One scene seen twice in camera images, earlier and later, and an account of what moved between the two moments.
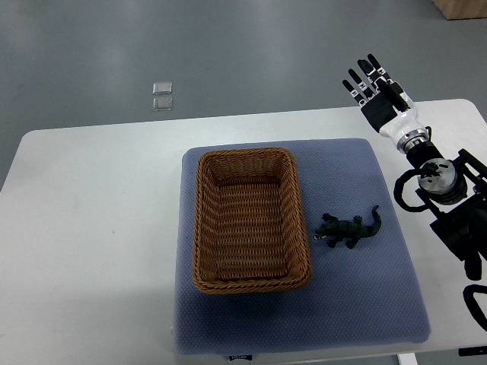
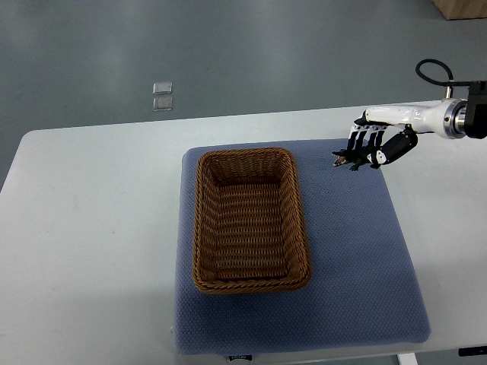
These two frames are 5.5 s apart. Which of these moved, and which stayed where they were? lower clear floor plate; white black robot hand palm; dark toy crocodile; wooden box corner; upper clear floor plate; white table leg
Moved: dark toy crocodile; white black robot hand palm
Stayed: white table leg; wooden box corner; lower clear floor plate; upper clear floor plate
